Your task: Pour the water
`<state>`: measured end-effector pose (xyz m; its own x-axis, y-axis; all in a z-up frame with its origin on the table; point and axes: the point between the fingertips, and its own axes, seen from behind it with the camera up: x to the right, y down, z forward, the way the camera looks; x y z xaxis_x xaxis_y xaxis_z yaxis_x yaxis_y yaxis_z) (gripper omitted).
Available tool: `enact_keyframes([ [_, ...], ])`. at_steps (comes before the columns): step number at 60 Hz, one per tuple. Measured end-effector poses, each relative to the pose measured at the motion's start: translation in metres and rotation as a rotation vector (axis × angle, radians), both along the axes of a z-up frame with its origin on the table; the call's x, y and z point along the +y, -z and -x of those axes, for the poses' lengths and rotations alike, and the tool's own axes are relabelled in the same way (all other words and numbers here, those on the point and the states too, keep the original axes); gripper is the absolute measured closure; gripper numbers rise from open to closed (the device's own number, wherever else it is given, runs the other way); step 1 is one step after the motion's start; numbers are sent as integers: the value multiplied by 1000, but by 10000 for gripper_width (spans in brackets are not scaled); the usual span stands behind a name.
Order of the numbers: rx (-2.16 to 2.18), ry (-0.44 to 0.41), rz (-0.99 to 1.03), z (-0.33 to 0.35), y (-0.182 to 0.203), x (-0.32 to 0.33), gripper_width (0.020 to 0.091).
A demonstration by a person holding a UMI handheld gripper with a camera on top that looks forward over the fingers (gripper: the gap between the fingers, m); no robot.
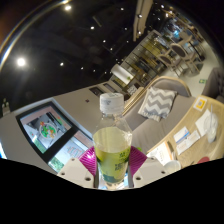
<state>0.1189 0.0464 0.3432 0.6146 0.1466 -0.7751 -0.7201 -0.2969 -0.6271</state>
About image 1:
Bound grey chevron pillow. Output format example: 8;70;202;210
137;86;178;123

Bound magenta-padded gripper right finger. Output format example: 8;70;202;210
128;145;169;189

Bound green-labelled clear drink bottle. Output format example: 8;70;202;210
92;92;134;186

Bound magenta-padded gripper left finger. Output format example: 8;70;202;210
56;145;98;189

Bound group of ceiling lights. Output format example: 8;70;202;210
13;0;174;74

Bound yellow square card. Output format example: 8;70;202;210
193;96;208;113

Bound white paper napkin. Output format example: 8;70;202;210
194;109;214;138

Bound grey curved sofa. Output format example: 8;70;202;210
121;75;198;154

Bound black-framed food poster panel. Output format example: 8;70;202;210
14;101;96;174

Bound wooden shelf unit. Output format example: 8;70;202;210
123;29;174;88

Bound white round pillar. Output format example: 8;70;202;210
110;63;135;86

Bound white paper sheets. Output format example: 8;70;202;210
146;141;174;166

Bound blue and white leaflet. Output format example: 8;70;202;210
173;126;201;156

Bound group of round-backed chairs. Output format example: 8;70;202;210
156;6;208;78

